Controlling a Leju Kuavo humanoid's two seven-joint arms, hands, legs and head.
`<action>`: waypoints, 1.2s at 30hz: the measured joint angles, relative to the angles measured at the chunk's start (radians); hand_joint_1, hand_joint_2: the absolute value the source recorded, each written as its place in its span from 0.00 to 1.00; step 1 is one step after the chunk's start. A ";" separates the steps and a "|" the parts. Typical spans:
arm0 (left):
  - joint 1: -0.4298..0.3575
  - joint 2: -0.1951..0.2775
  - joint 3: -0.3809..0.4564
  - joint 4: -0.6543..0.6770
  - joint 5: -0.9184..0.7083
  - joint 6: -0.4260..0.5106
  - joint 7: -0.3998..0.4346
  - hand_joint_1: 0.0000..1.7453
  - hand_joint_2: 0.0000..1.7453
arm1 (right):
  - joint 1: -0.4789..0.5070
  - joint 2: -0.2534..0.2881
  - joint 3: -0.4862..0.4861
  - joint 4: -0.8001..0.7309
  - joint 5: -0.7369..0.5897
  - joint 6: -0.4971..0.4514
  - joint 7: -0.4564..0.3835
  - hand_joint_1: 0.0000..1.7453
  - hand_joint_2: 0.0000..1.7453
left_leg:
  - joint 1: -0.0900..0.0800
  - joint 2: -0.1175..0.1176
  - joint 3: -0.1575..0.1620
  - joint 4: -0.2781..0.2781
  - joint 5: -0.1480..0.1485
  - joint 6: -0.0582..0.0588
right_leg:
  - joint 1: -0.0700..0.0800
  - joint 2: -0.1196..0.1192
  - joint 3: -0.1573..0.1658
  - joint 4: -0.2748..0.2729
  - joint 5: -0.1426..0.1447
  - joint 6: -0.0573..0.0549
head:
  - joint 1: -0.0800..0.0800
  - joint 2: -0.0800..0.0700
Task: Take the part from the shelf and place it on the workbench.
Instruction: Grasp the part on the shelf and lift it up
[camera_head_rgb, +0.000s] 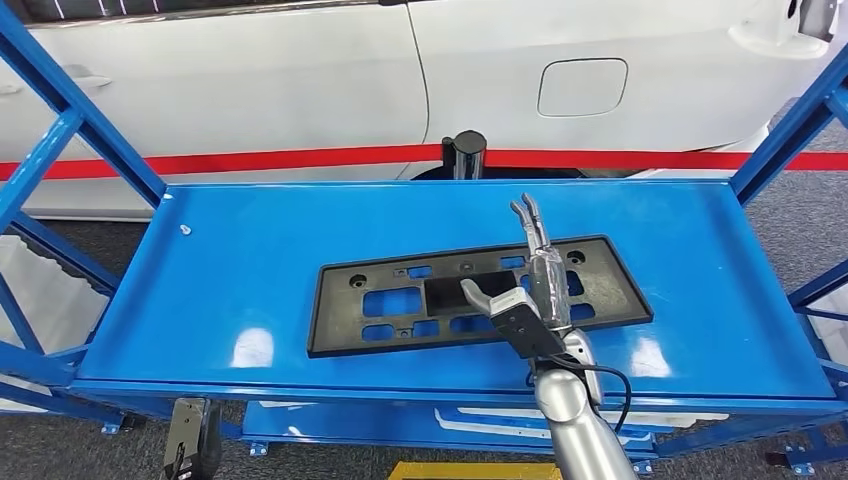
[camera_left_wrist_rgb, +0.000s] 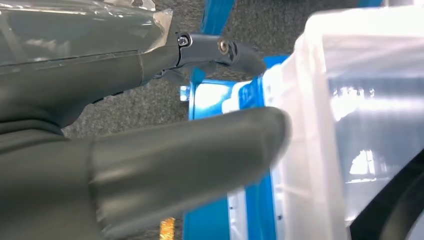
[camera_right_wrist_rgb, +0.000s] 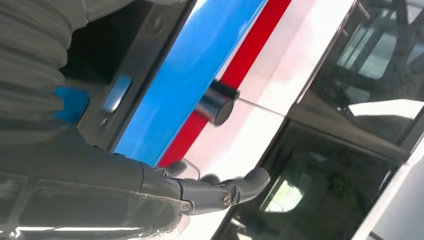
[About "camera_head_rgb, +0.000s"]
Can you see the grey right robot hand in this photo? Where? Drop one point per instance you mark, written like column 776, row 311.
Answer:
column 553, row 285

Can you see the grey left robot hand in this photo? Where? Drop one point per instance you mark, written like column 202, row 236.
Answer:
column 213, row 444

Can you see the black plastic plate holder part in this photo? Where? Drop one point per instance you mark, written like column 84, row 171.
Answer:
column 338, row 311

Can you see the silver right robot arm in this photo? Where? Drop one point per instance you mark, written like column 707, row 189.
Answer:
column 583, row 430

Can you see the white plastic storage bin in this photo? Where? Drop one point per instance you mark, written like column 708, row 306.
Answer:
column 676, row 417
column 46, row 311
column 285, row 404

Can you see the yellow floor tape square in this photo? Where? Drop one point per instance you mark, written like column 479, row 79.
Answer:
column 464, row 472

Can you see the white car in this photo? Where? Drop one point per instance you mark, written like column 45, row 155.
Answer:
column 265, row 79

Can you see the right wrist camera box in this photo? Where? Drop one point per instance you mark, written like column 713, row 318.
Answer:
column 523, row 328

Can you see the black stanchion post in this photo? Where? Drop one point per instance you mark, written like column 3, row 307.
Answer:
column 467, row 156

